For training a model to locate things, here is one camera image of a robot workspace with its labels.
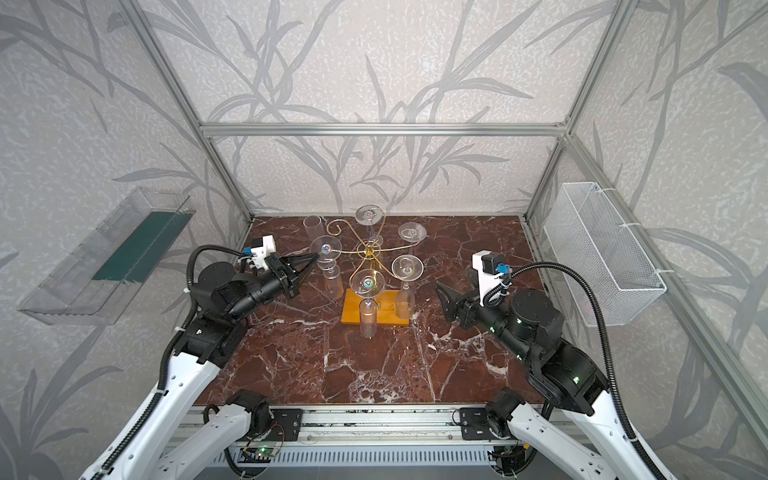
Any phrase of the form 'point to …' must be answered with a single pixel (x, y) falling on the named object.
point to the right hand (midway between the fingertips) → (452, 269)
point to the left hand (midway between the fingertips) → (321, 250)
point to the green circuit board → (266, 451)
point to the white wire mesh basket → (587, 232)
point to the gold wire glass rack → (369, 250)
